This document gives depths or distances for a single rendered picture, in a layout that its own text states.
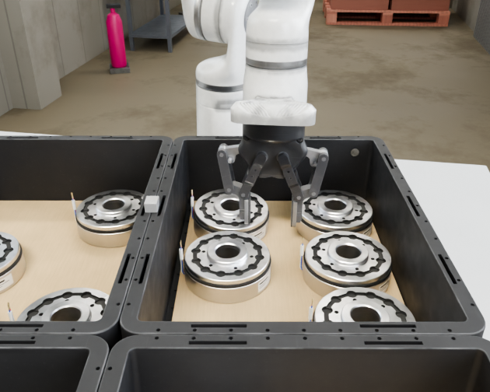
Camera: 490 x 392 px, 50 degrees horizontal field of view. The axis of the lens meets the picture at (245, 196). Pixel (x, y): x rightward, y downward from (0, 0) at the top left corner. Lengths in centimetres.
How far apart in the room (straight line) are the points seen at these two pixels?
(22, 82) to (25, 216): 302
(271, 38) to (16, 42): 322
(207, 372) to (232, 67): 52
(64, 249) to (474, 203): 79
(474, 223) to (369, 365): 67
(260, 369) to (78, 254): 35
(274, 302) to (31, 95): 331
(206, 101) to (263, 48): 31
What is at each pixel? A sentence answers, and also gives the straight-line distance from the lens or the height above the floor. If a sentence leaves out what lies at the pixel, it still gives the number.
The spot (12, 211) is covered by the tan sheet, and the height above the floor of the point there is 83.
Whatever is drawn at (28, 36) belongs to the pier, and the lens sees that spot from 371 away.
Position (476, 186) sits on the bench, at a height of 70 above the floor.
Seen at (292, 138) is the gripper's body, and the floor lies 99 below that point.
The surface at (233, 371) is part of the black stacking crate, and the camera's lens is 44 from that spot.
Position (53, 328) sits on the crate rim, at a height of 93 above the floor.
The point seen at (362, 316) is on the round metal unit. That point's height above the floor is 85.
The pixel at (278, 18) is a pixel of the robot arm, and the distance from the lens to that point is 58.
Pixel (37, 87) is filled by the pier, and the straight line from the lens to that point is 378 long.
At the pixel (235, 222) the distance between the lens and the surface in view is 69.
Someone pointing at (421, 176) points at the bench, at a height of 70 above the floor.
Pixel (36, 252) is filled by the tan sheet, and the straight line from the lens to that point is 74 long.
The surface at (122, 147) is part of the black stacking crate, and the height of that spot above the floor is 92.
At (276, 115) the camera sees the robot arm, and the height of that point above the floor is 103.
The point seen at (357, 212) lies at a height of 86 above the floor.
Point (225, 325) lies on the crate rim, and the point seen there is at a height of 93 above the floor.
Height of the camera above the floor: 123
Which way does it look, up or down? 30 degrees down
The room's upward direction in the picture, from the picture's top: straight up
